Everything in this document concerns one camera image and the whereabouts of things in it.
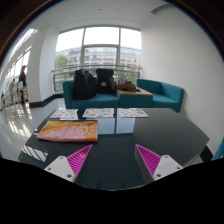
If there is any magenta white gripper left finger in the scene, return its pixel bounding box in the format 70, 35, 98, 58
45, 144, 92, 183

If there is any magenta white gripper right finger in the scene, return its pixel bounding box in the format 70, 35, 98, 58
134, 144, 182, 184

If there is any orange pink folded towel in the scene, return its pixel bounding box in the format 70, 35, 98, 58
37, 121, 98, 142

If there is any left printed paper sheet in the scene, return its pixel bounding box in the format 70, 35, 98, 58
51, 108, 78, 120

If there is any right printed paper sheet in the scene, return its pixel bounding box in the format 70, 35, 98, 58
119, 108, 147, 118

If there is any teal chair edge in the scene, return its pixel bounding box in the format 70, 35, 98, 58
213, 138, 224, 160

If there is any teal sofa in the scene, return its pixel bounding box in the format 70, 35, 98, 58
63, 78, 184, 112

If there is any wooden sofa side table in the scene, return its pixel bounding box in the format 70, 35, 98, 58
117, 87, 153, 96

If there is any black backpack left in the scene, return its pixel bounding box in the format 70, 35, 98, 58
74, 69, 96, 100

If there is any black backpack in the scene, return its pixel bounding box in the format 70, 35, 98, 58
74, 69, 96, 100
96, 68, 114, 93

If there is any brown jacket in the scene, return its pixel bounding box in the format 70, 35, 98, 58
117, 80, 138, 92

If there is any metal window railing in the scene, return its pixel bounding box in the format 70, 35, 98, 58
52, 64, 142, 94

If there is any standing person in black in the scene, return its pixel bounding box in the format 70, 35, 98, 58
18, 65, 29, 106

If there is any black backpack right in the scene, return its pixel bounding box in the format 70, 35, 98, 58
96, 68, 114, 93

